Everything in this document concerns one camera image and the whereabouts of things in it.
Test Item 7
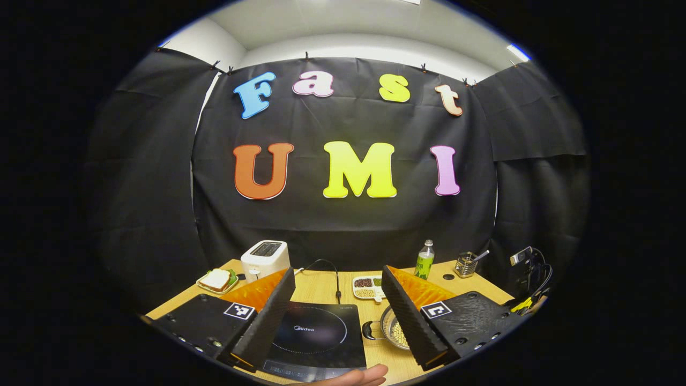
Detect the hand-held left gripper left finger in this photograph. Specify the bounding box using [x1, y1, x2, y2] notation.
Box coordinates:
[152, 267, 297, 372]

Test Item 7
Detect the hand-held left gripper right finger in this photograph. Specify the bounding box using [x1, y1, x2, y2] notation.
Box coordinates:
[382, 265, 524, 372]

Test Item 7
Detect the stainless steel pot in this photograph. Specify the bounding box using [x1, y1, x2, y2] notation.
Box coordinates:
[362, 306, 411, 352]

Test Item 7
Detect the black induction cooktop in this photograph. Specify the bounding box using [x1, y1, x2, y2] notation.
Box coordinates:
[263, 301, 368, 382]

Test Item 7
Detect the green plate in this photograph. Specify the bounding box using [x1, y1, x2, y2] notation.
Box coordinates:
[196, 268, 240, 295]

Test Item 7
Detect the white divided dish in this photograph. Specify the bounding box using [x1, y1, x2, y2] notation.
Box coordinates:
[352, 275, 386, 303]

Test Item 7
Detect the white toaster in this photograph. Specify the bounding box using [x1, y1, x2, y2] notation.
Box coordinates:
[241, 240, 291, 283]

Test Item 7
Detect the green label plastic bottle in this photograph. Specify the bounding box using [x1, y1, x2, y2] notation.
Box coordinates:
[414, 240, 435, 280]

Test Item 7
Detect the sandwich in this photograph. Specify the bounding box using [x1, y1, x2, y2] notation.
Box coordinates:
[201, 269, 232, 293]

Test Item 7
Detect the wire mesh metal holder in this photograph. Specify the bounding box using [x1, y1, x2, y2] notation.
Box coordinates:
[454, 252, 479, 278]

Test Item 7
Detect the black power cable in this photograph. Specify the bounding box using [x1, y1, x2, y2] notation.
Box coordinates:
[294, 259, 344, 305]

